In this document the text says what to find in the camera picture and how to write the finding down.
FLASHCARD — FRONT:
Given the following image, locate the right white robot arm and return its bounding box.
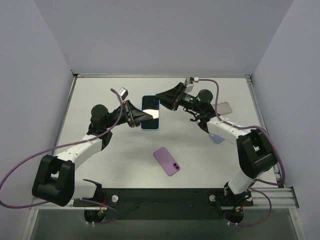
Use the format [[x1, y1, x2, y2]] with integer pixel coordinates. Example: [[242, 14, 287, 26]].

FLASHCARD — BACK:
[[155, 78, 280, 197]]

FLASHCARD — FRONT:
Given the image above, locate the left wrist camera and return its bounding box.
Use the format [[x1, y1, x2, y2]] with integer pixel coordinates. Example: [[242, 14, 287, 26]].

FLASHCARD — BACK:
[[117, 87, 129, 99]]

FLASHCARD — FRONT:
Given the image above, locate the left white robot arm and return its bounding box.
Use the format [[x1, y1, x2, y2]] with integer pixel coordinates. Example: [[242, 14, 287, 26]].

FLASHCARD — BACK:
[[31, 100, 159, 207]]

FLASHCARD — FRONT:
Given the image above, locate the phone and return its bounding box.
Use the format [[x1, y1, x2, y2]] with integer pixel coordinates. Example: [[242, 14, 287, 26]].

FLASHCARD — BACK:
[[153, 147, 181, 177], [140, 95, 160, 131]]

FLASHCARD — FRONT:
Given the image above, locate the cream phone case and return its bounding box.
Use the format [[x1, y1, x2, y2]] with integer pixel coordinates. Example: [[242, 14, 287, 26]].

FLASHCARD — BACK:
[[215, 102, 233, 115]]

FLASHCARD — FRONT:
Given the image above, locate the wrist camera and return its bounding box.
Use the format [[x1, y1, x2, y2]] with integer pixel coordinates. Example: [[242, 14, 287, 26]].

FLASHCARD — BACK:
[[183, 77, 199, 93], [117, 87, 129, 99]]

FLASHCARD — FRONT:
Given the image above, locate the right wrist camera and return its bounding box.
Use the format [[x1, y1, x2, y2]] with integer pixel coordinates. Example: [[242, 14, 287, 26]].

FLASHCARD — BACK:
[[183, 77, 199, 93]]

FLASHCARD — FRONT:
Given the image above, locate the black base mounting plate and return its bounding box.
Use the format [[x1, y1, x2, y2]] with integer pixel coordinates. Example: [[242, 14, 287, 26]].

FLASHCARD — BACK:
[[72, 187, 254, 221]]

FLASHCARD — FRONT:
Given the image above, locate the lilac phone case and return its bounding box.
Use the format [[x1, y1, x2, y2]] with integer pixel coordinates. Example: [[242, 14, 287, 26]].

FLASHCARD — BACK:
[[209, 133, 225, 144]]

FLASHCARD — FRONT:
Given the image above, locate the aluminium front frame rail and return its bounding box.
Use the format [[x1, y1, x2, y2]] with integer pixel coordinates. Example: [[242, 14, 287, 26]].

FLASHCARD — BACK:
[[30, 187, 300, 210]]

